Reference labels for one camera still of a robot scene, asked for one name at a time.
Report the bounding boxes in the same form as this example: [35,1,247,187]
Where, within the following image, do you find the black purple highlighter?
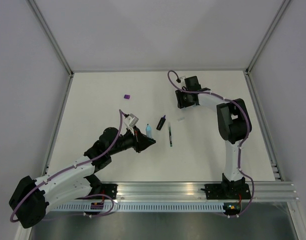
[156,115,166,131]

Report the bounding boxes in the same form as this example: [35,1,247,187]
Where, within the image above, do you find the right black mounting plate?
[200,183,251,200]

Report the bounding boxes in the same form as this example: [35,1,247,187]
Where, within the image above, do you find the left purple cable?
[9,108,130,223]

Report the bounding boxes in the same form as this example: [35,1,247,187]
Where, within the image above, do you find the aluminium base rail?
[116,181,300,202]

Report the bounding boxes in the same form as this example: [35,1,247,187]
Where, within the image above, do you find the green pen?
[167,122,173,147]

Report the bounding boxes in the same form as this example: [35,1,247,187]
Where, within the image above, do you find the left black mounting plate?
[99,183,118,200]

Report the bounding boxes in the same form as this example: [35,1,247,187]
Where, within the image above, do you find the black mounting plate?
[99,183,118,200]
[200,183,251,200]

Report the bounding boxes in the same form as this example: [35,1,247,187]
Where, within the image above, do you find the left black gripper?
[108,126,156,156]

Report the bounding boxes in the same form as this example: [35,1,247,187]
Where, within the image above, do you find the aluminium frame post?
[26,0,74,77]
[244,0,293,75]

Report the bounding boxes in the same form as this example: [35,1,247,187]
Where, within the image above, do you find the white slotted cable duct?
[53,200,225,213]

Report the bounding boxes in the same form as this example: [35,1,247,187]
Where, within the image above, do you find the right aluminium frame post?
[244,0,293,75]

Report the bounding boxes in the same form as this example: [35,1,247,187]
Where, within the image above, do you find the left aluminium frame post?
[26,0,74,77]

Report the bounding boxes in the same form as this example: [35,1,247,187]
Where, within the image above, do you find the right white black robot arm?
[175,76,252,200]

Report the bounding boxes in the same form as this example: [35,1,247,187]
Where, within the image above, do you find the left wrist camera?
[123,113,139,131]

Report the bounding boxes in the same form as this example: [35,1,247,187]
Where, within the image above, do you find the blue marker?
[145,124,153,139]

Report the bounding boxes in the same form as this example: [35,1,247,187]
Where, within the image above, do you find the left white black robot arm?
[9,127,156,229]

